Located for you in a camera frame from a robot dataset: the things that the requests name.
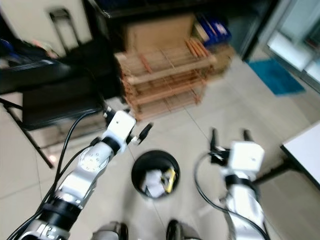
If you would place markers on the robot left leg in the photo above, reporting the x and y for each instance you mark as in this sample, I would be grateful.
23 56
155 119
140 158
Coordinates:
110 232

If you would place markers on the blue box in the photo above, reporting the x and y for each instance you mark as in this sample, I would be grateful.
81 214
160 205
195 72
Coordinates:
215 30

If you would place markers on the plain brown cardboard box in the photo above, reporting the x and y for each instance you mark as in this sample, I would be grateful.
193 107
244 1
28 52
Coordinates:
157 32

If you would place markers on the black desk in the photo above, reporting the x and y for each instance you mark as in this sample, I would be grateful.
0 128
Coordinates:
125 11

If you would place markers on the black folding chair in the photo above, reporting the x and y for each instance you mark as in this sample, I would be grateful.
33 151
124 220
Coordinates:
55 100

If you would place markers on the wooden slatted rack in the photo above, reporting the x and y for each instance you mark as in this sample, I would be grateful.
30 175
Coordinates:
167 70

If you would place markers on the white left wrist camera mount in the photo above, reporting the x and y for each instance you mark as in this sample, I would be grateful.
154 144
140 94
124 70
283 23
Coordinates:
122 125

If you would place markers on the blue floor mat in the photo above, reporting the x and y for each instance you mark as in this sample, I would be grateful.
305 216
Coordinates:
277 77

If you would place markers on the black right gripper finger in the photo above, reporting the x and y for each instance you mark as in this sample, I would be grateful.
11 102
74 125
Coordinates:
247 136
214 139

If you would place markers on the white paper trash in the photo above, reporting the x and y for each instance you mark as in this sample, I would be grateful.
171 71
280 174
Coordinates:
152 184

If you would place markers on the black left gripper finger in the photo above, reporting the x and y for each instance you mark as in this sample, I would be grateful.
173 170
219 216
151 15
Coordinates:
146 132

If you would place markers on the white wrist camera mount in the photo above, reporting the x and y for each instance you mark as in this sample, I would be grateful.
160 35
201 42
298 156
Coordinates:
247 157
122 125

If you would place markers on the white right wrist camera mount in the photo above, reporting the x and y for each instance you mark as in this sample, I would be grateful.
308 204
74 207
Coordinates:
247 157

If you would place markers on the black round rubbish bin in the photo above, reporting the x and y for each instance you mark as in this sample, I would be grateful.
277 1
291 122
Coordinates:
145 160

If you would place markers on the robot right leg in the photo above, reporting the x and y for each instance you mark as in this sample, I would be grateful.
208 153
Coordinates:
187 232

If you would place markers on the robot leg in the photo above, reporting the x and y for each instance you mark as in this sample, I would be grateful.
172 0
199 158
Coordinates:
187 232
110 232

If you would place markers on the yellow trash wrapper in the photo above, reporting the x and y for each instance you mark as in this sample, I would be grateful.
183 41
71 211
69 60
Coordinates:
170 180

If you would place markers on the dark bag with clutter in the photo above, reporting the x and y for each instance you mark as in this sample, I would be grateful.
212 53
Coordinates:
20 50

